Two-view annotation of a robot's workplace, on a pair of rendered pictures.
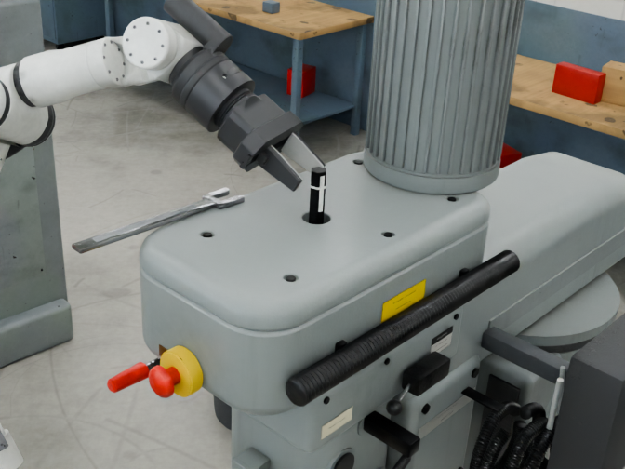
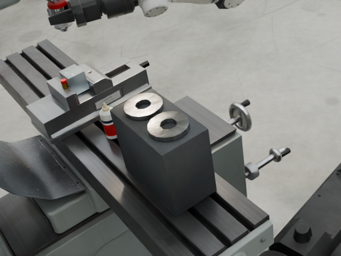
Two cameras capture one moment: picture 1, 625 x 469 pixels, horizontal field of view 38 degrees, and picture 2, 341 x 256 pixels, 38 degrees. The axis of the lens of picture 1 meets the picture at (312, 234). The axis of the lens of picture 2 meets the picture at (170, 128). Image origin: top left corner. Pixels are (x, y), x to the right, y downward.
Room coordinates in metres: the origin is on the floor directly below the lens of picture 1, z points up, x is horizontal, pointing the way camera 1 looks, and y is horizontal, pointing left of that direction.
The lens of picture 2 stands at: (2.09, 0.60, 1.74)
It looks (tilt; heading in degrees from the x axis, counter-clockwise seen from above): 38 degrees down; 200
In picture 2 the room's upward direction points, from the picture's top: 11 degrees counter-clockwise
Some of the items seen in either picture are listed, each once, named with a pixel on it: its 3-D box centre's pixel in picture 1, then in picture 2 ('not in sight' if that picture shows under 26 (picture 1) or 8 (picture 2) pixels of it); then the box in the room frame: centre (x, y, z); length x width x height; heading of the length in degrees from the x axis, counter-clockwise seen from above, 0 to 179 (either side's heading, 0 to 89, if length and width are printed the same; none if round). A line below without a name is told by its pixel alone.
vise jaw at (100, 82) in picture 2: not in sight; (92, 77); (0.97, -0.01, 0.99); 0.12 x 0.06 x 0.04; 50
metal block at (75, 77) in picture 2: not in sight; (74, 80); (1.01, -0.05, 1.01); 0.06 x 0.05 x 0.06; 50
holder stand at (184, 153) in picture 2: not in sight; (163, 148); (1.27, 0.28, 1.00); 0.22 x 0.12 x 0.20; 48
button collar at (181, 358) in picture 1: (180, 371); not in sight; (0.88, 0.15, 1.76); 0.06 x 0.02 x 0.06; 48
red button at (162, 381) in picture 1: (166, 379); not in sight; (0.86, 0.16, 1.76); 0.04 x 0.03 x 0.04; 48
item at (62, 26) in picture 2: not in sight; (60, 15); (1.05, 0.00, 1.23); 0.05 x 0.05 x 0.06
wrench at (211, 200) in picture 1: (160, 220); not in sight; (1.01, 0.19, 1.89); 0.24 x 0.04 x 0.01; 135
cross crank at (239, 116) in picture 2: not in sight; (232, 121); (0.68, 0.33, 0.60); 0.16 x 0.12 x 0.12; 138
